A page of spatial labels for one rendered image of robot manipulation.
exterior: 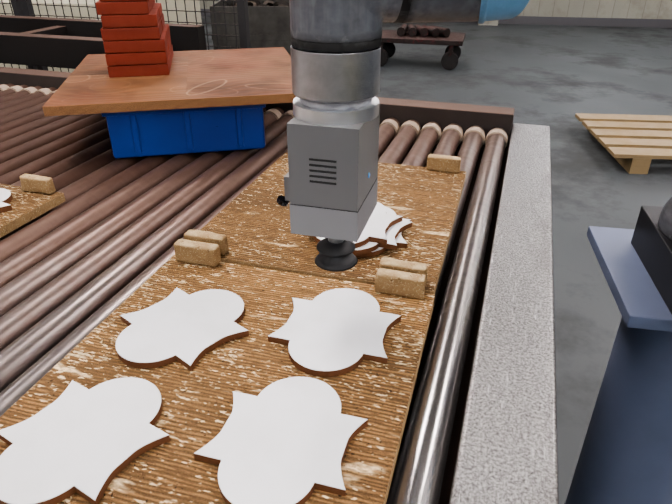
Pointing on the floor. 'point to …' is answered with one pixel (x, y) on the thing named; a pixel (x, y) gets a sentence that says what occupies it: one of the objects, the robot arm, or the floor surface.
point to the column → (629, 389)
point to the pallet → (632, 138)
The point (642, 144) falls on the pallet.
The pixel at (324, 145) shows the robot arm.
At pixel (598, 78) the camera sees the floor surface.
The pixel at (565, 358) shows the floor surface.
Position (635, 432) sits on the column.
